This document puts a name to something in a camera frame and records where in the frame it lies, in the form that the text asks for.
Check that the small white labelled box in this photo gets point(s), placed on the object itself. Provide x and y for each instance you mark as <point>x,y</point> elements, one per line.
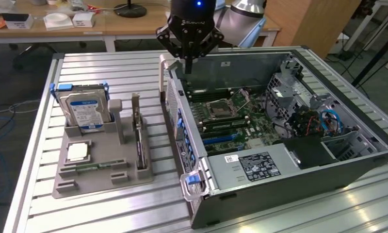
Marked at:
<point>83,20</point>

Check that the black plastic shroud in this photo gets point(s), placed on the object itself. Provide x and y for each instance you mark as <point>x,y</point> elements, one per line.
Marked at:
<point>307,150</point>

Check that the wooden desk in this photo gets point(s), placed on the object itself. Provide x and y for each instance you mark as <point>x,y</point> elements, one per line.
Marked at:
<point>132,24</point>

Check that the hard disk with blue bracket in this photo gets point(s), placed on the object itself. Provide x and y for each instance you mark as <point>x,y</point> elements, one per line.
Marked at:
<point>84,109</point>

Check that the white box with black lid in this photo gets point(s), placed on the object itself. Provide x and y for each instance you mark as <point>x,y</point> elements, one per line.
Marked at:
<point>17,23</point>

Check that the grey metal disk bay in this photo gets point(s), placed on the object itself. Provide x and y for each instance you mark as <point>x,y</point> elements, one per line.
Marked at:
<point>359,143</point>

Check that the perforated metal drive cage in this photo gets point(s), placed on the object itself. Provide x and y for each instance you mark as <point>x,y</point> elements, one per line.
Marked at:
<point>284,97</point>

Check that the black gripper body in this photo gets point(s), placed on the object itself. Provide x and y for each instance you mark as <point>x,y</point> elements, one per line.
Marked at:
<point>191,14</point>

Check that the black lamp base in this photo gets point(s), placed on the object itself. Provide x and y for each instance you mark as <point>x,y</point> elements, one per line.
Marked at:
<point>129,11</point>

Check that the metal socket cover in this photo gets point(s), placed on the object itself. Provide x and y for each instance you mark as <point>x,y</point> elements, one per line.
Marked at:
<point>243,97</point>

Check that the wooden cabinet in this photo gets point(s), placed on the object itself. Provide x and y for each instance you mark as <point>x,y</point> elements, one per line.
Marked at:
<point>309,24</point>

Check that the black open PC case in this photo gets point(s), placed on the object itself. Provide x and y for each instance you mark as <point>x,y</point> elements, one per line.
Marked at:
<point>277,194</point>

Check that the silver CPU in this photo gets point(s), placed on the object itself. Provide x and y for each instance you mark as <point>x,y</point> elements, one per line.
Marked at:
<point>77,152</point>

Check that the long black expansion slot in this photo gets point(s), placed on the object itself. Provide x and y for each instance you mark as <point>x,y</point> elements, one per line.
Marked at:
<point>220,133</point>

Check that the grey printed parts rack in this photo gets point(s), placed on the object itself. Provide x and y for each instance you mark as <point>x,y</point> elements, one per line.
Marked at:
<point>100,174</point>

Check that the black RAM slot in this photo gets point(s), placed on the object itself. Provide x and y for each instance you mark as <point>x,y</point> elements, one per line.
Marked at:
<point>209,99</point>
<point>209,95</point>

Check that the blue card clip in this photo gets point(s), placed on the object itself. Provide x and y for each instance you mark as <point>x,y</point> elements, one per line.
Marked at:
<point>181,125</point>
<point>192,160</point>
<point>187,144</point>
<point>189,153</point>

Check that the RAM stick with green label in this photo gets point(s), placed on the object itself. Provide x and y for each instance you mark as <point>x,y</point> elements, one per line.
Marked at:
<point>223,125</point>

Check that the black chair base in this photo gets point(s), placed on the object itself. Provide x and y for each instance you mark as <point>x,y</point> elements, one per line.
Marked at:
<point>25,52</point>

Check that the green motherboard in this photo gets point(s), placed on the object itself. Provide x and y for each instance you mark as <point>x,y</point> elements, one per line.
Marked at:
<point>243,136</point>

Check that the green graphics card black shroud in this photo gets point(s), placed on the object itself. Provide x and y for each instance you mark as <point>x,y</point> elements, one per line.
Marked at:
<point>139,136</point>

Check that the black stand pole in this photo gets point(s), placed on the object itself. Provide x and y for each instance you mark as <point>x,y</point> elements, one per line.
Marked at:
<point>372,60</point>

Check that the grey power supply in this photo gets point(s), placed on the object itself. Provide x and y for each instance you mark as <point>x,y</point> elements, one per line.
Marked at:
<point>232,170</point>

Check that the blue expansion slot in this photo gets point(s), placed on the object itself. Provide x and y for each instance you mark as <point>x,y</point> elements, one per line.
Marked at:
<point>217,139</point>

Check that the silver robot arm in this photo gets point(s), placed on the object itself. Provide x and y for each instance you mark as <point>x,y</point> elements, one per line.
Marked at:
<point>243,21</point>

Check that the white box with round recess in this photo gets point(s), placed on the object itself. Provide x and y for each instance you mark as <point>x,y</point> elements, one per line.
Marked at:
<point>57,23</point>

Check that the CPU socket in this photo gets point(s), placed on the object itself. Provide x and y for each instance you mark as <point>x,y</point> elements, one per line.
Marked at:
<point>221,108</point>

